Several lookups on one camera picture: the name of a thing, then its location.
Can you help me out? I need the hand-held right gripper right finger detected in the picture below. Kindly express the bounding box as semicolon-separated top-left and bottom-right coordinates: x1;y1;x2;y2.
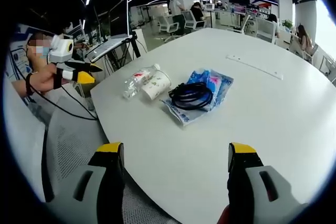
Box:
227;142;310;224

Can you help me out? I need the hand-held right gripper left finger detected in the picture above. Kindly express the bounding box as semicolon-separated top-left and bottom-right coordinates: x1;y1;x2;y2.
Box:
48;142;126;224

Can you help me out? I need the clear plastic bottle item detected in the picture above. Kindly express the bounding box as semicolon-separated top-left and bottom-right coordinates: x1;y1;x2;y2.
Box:
122;63;162;100

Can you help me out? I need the white paper cup item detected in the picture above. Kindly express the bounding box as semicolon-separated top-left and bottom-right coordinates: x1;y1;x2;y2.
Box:
141;69;172;101

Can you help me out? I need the black cable item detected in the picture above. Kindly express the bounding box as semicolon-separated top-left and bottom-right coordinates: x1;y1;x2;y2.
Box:
167;82;214;110

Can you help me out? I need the blue tissue packet item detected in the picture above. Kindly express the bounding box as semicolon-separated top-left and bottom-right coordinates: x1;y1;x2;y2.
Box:
159;68;235;127

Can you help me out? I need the person's left hand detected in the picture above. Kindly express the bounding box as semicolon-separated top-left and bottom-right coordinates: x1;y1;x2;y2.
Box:
30;64;64;94

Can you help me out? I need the person's right hand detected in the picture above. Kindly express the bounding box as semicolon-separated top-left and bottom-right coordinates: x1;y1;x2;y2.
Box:
218;206;231;224

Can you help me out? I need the black laptop stand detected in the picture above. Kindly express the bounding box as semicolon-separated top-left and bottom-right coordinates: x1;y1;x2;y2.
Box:
103;31;142;75

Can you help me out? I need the grey mesh office chair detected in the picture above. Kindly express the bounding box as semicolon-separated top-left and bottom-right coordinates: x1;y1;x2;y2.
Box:
43;95;182;224

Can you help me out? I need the silver laptop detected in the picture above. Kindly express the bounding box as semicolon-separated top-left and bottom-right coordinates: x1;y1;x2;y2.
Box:
86;0;134;62

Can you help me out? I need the white table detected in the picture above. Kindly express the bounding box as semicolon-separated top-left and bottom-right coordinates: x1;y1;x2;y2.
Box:
90;27;336;224

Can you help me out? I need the white office chair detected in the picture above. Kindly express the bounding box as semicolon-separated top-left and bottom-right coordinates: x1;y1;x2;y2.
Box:
255;18;278;44
182;10;206;30
156;15;180;41

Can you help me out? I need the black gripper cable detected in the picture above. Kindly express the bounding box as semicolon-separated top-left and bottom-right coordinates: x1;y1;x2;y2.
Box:
33;83;98;121

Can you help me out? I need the black wrist strap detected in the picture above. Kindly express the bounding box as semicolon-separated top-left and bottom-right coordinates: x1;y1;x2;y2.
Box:
25;72;35;97

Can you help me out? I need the white table cable cover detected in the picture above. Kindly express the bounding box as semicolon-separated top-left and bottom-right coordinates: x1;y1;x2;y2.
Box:
225;54;285;81

